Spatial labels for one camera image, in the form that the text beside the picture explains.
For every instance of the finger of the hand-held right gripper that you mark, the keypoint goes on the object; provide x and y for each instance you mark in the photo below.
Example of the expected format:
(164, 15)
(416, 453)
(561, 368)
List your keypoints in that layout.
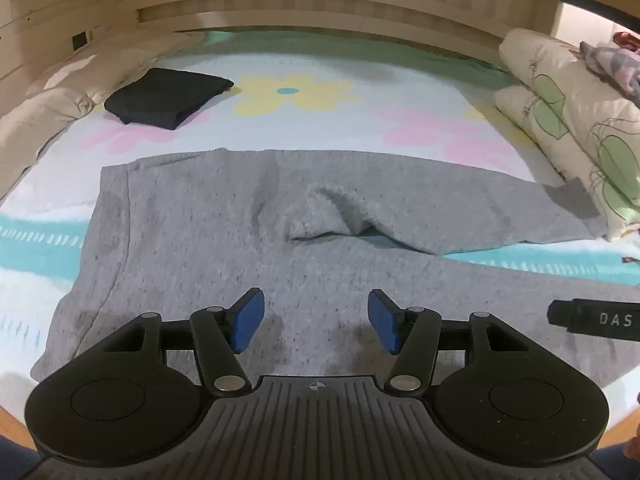
(585, 317)

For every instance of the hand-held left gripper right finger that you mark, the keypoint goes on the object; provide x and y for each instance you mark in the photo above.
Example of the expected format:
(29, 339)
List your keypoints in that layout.
(384, 320)

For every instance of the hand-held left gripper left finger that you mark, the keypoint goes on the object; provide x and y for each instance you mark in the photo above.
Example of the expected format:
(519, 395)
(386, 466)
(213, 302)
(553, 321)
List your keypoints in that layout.
(247, 320)

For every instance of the grey pants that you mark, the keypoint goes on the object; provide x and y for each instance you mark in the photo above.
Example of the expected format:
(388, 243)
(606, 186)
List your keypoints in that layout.
(200, 240)

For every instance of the cream floral quilt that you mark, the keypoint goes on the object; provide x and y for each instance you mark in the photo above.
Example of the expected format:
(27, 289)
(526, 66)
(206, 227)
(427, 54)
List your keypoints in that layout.
(575, 110)

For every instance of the black folded garment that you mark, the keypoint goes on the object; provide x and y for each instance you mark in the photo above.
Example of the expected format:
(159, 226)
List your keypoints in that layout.
(165, 95)

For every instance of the purple patterned cloth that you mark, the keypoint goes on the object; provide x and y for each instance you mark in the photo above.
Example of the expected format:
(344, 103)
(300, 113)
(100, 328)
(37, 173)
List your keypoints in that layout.
(612, 65)

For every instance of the slatted wooden headboard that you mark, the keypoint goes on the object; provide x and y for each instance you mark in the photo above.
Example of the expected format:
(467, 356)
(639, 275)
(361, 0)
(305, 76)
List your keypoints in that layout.
(320, 10)

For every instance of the black wall outlet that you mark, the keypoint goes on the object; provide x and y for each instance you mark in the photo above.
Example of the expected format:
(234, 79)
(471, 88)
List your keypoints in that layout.
(80, 41)

